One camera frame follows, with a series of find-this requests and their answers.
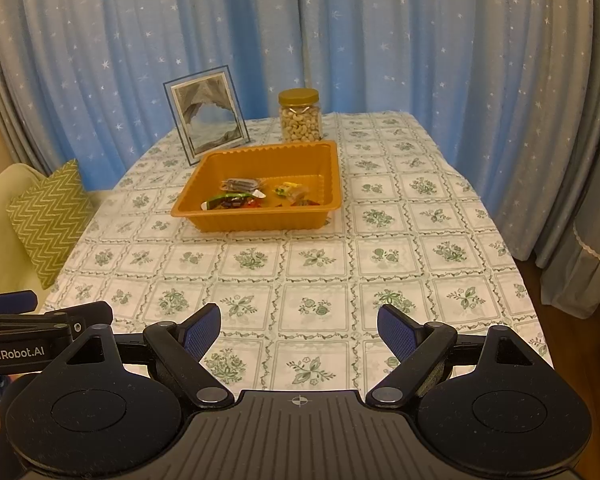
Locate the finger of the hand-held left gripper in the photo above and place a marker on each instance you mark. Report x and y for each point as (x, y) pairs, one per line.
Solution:
(87, 315)
(10, 301)

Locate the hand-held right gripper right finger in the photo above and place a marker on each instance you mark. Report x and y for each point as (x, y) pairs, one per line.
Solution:
(397, 332)

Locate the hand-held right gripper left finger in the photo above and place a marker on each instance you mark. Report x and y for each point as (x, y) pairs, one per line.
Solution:
(202, 332)

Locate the orange plastic tray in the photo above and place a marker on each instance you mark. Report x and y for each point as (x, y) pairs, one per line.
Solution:
(260, 220)

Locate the dark red candy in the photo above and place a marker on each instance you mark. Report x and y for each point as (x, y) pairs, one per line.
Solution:
(231, 204)

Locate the white green snack packet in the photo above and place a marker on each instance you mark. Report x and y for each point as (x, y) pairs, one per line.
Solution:
(220, 197)

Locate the large red snack packet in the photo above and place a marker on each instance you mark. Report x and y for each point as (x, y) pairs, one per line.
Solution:
(254, 204)

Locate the clear packet with dark snack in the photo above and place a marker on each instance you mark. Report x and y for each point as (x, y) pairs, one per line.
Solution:
(241, 184)

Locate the yellow candy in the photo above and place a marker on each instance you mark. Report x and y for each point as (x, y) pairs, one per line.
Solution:
(283, 189)

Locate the green candy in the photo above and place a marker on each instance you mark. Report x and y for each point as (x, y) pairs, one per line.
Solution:
(300, 192)

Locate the cream sofa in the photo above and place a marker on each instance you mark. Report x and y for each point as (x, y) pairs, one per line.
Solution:
(0, 240)

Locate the green floral tablecloth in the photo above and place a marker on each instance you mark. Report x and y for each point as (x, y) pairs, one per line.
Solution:
(380, 260)

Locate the green zigzag cushion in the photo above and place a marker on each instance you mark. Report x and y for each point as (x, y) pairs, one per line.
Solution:
(50, 220)

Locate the grey curtain with lace trim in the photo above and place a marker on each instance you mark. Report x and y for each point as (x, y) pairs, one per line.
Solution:
(590, 235)

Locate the grey pleated curtain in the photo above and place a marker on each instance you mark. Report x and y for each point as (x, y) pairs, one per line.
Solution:
(5, 85)

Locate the cashew jar with gold lid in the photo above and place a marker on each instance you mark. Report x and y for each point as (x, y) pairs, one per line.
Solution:
(300, 120)

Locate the blue star curtain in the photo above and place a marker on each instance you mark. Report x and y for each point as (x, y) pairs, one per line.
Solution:
(380, 35)

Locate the glass picture frame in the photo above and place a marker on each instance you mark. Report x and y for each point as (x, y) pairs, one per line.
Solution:
(207, 112)

